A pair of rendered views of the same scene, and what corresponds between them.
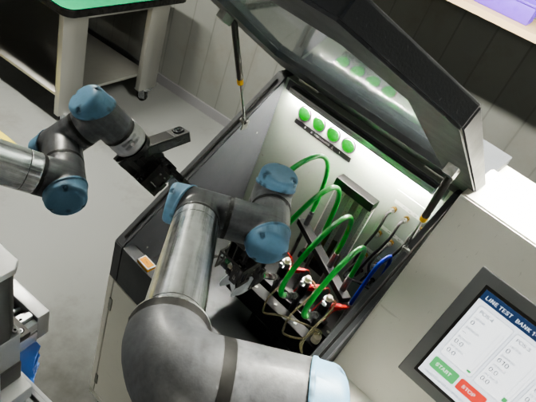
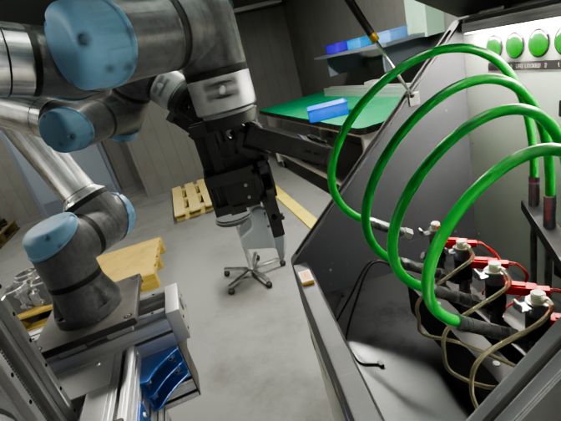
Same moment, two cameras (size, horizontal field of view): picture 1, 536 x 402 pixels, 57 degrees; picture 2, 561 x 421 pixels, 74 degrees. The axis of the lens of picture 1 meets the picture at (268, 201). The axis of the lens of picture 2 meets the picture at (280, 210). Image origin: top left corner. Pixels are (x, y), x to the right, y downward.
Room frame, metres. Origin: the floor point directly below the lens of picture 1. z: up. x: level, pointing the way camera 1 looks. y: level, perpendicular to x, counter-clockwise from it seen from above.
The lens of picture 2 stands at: (0.55, -0.42, 1.47)
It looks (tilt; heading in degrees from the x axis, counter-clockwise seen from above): 21 degrees down; 58
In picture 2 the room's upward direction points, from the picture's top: 15 degrees counter-clockwise
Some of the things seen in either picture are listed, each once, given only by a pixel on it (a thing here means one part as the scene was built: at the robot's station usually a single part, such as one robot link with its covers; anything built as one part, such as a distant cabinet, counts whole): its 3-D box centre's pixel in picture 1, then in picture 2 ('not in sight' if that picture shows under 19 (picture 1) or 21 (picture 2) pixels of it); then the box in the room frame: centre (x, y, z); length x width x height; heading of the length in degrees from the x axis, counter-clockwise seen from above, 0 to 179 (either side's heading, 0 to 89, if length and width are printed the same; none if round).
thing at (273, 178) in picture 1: (271, 195); (200, 26); (0.77, 0.00, 1.52); 0.09 x 0.08 x 0.11; 11
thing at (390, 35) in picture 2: not in sight; (390, 35); (3.63, 1.90, 1.42); 0.28 x 0.19 x 0.09; 70
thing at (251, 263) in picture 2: not in sight; (247, 244); (1.65, 1.91, 0.27); 0.51 x 0.49 x 0.54; 67
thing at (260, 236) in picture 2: (238, 289); (262, 237); (0.76, -0.01, 1.26); 0.06 x 0.03 x 0.09; 151
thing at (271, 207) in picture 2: (253, 273); (269, 204); (0.78, -0.03, 1.30); 0.05 x 0.02 x 0.09; 61
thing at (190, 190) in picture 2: not in sight; (206, 194); (2.39, 4.21, 0.06); 1.36 x 0.94 x 0.12; 67
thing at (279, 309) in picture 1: (273, 314); (482, 357); (1.05, -0.15, 0.91); 0.34 x 0.10 x 0.15; 61
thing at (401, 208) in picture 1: (388, 242); not in sight; (1.22, -0.38, 1.20); 0.13 x 0.03 x 0.31; 61
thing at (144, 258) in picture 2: not in sight; (89, 271); (0.67, 3.14, 0.17); 1.26 x 0.86 x 0.35; 159
